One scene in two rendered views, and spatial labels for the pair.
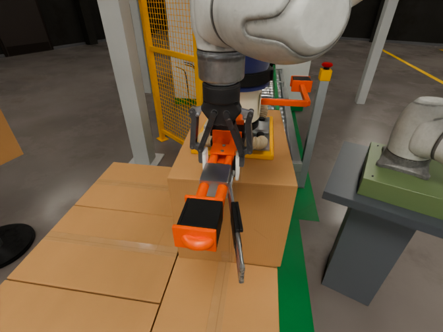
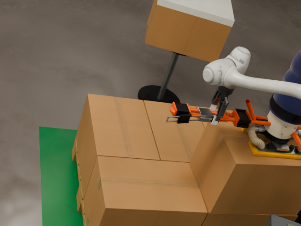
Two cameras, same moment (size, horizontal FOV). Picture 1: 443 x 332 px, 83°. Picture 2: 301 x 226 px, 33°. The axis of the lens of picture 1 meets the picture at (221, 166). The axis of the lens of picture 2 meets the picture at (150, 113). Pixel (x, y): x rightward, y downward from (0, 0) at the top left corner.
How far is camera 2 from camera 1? 226 cm
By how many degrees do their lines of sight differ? 47
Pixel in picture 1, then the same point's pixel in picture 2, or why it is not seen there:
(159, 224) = not seen: hidden behind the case
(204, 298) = (172, 177)
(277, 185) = (232, 155)
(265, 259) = (208, 200)
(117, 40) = not seen: outside the picture
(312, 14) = (205, 73)
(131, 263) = (174, 143)
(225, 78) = not seen: hidden behind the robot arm
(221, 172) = (206, 113)
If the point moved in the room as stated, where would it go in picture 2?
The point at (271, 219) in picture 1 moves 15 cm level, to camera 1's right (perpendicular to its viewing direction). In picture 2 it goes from (221, 174) to (234, 195)
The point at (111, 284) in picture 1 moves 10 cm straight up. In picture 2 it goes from (160, 138) to (165, 127)
